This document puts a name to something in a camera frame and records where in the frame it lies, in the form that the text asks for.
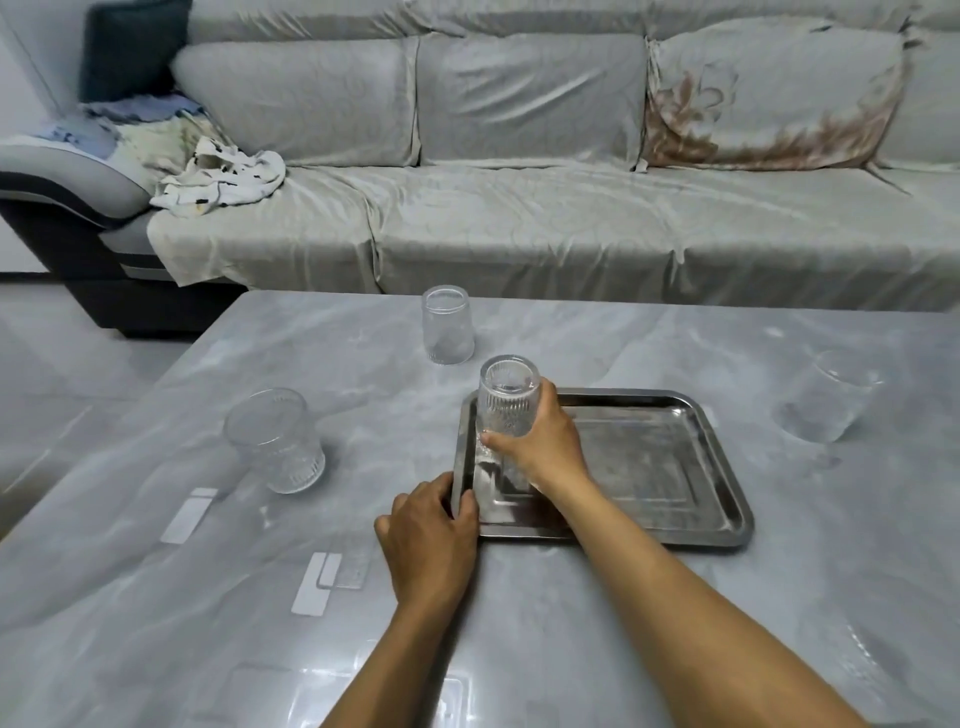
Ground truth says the person's right hand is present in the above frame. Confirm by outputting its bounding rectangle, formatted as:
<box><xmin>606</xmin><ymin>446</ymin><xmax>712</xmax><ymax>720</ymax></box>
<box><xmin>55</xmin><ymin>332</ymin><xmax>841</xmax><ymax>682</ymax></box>
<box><xmin>479</xmin><ymin>378</ymin><xmax>593</xmax><ymax>496</ymax></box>

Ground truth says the person's left hand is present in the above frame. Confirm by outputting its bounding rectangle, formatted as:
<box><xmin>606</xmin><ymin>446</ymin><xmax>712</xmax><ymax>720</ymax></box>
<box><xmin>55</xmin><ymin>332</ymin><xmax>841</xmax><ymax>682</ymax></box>
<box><xmin>374</xmin><ymin>471</ymin><xmax>480</xmax><ymax>613</ymax></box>

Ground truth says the tall ribbed clear glass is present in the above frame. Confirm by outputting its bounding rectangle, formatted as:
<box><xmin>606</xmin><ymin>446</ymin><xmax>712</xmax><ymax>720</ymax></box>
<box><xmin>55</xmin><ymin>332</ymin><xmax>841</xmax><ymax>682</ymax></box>
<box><xmin>475</xmin><ymin>354</ymin><xmax>543</xmax><ymax>496</ymax></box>

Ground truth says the steel rectangular tray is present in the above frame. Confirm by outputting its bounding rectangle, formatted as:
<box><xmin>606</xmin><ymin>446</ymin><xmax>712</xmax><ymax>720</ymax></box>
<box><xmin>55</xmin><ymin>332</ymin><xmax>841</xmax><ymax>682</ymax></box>
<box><xmin>451</xmin><ymin>387</ymin><xmax>756</xmax><ymax>550</ymax></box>

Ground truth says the person's right forearm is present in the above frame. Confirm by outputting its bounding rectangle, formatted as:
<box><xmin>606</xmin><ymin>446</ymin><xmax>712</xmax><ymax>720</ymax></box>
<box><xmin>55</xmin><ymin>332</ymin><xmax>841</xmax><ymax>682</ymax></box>
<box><xmin>536</xmin><ymin>468</ymin><xmax>875</xmax><ymax>728</ymax></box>

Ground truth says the person's left forearm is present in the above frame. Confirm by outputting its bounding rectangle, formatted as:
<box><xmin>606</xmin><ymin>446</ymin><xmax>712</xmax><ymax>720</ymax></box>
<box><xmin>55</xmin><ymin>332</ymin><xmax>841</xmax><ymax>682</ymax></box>
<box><xmin>321</xmin><ymin>585</ymin><xmax>470</xmax><ymax>728</ymax></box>

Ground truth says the small clear glass cup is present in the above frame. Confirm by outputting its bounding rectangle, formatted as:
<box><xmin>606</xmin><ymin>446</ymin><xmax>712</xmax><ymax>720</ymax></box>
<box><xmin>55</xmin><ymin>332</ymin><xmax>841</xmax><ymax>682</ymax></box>
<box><xmin>420</xmin><ymin>285</ymin><xmax>477</xmax><ymax>366</ymax></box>

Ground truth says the wide ribbed clear glass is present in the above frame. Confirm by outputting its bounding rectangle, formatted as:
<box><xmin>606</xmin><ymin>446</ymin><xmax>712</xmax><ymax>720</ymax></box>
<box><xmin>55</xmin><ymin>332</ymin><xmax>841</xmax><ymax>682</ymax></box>
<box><xmin>222</xmin><ymin>387</ymin><xmax>327</xmax><ymax>495</ymax></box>

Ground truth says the grey fabric sofa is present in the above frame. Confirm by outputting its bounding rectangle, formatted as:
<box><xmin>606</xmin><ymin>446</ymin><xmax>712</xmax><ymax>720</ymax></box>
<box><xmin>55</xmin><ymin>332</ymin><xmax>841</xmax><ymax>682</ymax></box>
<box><xmin>0</xmin><ymin>0</ymin><xmax>960</xmax><ymax>339</ymax></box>

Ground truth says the smooth clear glass tumbler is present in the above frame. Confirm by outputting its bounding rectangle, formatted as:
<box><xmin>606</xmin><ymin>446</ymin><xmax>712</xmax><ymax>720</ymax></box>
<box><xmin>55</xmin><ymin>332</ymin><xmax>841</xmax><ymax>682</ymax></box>
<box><xmin>776</xmin><ymin>349</ymin><xmax>886</xmax><ymax>444</ymax></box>

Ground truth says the white patterned cloth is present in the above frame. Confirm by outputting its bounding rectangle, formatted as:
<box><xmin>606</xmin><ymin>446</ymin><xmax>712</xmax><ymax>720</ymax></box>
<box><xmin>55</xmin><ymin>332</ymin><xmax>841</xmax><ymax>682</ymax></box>
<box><xmin>149</xmin><ymin>136</ymin><xmax>288</xmax><ymax>219</ymax></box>

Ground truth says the floral beige pillow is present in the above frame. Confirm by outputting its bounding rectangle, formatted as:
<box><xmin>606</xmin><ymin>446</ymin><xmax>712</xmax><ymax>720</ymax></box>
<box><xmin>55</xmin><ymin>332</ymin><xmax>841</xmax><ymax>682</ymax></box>
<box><xmin>639</xmin><ymin>16</ymin><xmax>924</xmax><ymax>174</ymax></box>

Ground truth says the pile of light clothes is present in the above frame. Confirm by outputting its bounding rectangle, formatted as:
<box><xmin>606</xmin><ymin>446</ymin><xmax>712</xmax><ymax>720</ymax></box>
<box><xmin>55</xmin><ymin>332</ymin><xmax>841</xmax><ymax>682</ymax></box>
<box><xmin>33</xmin><ymin>93</ymin><xmax>226</xmax><ymax>196</ymax></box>

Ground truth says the dark blue cushion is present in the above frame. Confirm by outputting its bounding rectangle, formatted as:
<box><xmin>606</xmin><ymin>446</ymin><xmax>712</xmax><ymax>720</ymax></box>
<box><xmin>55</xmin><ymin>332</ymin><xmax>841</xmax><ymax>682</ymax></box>
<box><xmin>78</xmin><ymin>0</ymin><xmax>195</xmax><ymax>104</ymax></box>

